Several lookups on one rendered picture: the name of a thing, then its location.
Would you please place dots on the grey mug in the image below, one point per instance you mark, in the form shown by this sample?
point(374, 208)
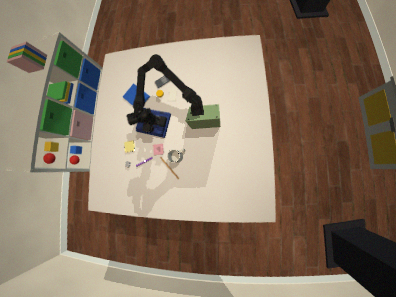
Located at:
point(173, 155)

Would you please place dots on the blue flat panel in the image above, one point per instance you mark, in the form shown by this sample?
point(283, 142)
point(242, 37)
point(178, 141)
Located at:
point(130, 94)

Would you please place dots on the yellow square pad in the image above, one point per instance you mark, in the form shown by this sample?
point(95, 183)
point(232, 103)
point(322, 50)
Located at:
point(129, 146)

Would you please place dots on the blue phone faceplate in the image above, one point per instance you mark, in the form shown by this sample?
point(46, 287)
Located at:
point(159, 113)

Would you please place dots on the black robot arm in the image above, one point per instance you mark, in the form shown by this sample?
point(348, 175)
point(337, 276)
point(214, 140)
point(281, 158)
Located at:
point(188, 94)

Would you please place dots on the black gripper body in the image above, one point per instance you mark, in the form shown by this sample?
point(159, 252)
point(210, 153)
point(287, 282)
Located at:
point(162, 120)

